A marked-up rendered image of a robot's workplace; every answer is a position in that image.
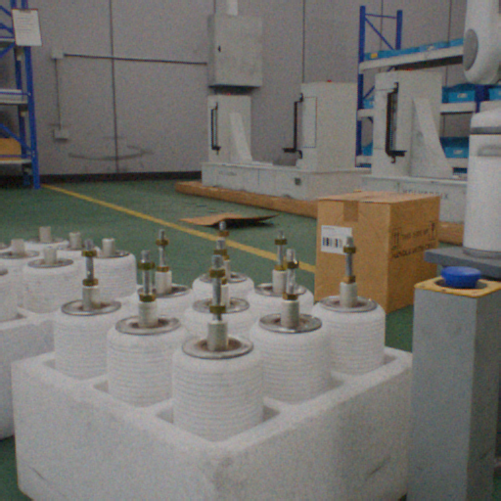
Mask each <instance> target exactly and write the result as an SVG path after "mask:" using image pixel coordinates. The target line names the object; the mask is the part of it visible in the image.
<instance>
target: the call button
mask: <svg viewBox="0 0 501 501"><path fill-rule="evenodd" d="M441 277H442V278H443V279H445V281H444V283H445V284H447V285H451V286H460V288H470V287H471V286H475V285H476V284H477V281H478V280H480V272H479V271H478V270H476V269H475V268H472V267H464V266H449V267H444V268H443V270H441Z"/></svg>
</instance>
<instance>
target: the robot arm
mask: <svg viewBox="0 0 501 501"><path fill-rule="evenodd" d="M499 4H500V0H468V9H466V18H465V28H464V41H463V54H462V57H463V69H464V74H465V76H466V78H467V79H468V81H470V82H471V83H474V84H475V85H482V84H501V15H500V14H499ZM470 134H471V135H470V147H469V167H468V185H467V199H466V202H465V221H464V238H463V254H465V255H469V256H474V257H479V258H489V259H501V104H500V105H498V106H496V107H494V108H492V109H488V110H486V111H483V112H480V113H477V114H474V116H473V117H472V119H471V126H470Z"/></svg>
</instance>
